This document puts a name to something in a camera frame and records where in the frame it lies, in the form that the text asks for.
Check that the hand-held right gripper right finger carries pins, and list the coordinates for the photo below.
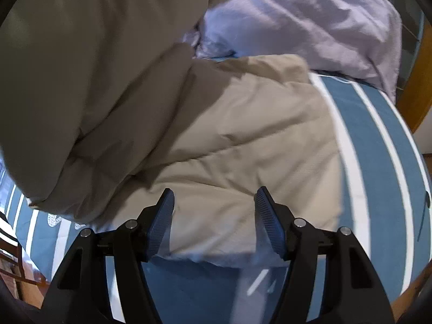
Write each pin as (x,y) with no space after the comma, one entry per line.
(270,224)

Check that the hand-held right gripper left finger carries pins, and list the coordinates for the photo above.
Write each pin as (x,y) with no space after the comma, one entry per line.
(160,224)

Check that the beige puffer jacket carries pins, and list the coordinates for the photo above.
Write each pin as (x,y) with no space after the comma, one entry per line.
(152,108)

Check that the blue striped bed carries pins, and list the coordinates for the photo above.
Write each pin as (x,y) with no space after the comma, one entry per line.
(371,162)

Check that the lavender pillow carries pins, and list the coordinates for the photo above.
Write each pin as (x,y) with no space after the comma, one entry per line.
(310,23)

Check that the frosted glass door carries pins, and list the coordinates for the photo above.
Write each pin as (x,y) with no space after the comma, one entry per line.
(410,37)

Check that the wooden door frame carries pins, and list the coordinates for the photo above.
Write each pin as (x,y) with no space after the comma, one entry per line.
(418,84)

